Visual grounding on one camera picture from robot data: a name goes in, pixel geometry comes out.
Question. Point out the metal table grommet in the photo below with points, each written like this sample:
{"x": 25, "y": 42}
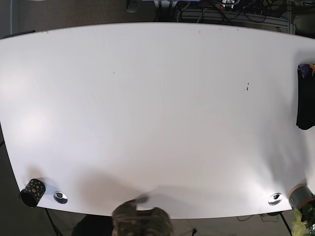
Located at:
{"x": 275, "y": 199}
{"x": 60, "y": 197}

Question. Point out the right metal table grommet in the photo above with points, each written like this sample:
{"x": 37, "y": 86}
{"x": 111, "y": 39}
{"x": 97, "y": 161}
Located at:
{"x": 275, "y": 199}

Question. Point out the left metal table grommet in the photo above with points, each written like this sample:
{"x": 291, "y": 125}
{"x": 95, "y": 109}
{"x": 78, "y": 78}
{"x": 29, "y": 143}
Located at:
{"x": 60, "y": 197}

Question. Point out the black floral cup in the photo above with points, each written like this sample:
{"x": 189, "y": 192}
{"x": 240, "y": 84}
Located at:
{"x": 32, "y": 193}

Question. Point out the black flame graphic T-shirt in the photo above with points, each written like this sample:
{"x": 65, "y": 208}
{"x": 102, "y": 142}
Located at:
{"x": 306, "y": 96}

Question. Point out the camouflage T-shirt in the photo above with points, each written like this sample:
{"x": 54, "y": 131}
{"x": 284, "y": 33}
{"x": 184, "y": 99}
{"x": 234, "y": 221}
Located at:
{"x": 129, "y": 221}

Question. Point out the grey plant pot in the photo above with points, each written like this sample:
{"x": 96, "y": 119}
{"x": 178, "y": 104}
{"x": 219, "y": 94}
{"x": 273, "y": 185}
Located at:
{"x": 301, "y": 195}

